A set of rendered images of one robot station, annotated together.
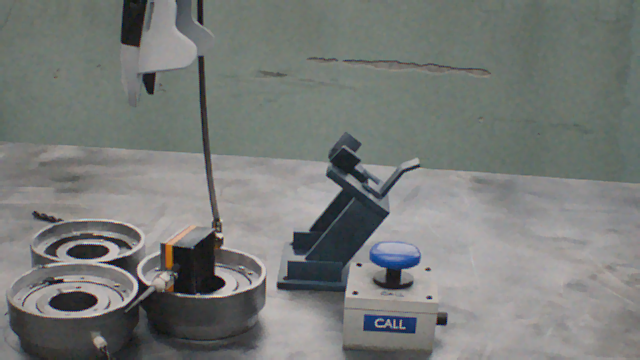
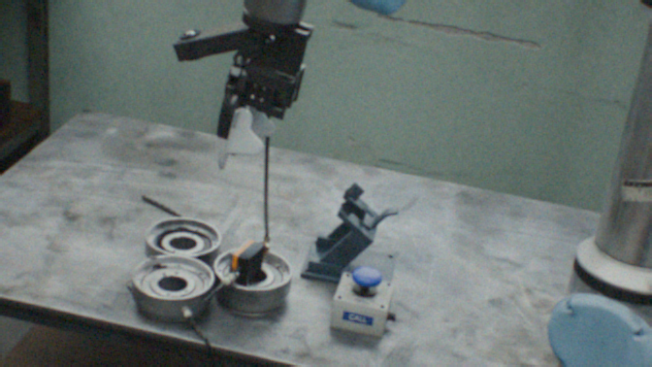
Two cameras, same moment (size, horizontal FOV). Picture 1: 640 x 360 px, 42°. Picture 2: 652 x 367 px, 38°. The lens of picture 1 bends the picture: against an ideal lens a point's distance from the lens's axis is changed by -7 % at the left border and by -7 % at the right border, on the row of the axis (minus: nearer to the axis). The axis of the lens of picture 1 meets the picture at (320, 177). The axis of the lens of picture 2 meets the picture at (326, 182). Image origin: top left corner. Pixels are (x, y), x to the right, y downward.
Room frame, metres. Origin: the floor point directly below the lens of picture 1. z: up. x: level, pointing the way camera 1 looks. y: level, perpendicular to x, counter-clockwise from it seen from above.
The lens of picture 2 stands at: (-0.43, -0.07, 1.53)
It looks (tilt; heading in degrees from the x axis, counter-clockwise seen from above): 26 degrees down; 4
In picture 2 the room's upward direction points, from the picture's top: 8 degrees clockwise
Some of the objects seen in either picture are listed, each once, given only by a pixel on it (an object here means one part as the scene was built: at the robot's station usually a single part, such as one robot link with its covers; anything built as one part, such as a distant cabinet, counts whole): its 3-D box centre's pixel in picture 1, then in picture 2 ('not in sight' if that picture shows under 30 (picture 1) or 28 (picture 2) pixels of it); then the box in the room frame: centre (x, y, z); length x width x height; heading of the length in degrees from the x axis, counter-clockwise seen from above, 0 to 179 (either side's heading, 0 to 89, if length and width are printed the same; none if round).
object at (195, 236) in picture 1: (180, 271); (240, 271); (0.63, 0.10, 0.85); 0.17 x 0.02 x 0.04; 163
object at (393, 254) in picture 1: (393, 275); (365, 287); (0.64, -0.06, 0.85); 0.04 x 0.04 x 0.05
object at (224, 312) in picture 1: (201, 292); (252, 281); (0.66, 0.09, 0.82); 0.10 x 0.10 x 0.04
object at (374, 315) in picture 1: (397, 305); (366, 305); (0.64, -0.07, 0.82); 0.08 x 0.07 x 0.05; 85
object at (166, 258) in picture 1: (182, 258); (243, 260); (0.65, 0.11, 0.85); 0.05 x 0.02 x 0.04; 163
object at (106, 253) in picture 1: (88, 260); (182, 249); (0.71, 0.20, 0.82); 0.10 x 0.10 x 0.04
